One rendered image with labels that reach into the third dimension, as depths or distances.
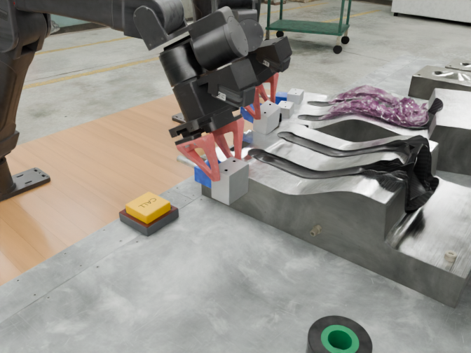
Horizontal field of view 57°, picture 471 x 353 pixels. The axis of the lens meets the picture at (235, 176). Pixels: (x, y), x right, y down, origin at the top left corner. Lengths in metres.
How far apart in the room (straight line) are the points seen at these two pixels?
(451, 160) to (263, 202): 0.47
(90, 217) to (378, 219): 0.53
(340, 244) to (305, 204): 0.09
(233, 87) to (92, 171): 0.54
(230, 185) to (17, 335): 0.36
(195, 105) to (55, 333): 0.37
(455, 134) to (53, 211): 0.85
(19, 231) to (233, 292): 0.42
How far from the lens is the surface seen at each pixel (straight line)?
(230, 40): 0.60
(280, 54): 0.84
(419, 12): 7.63
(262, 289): 0.69
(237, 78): 0.58
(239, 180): 0.67
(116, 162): 1.06
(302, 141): 0.95
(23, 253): 0.84
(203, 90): 0.63
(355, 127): 1.05
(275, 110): 0.94
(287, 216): 0.78
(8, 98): 0.86
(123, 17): 0.66
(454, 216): 0.82
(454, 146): 1.07
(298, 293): 0.69
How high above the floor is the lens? 1.29
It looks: 30 degrees down
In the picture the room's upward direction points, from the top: straight up
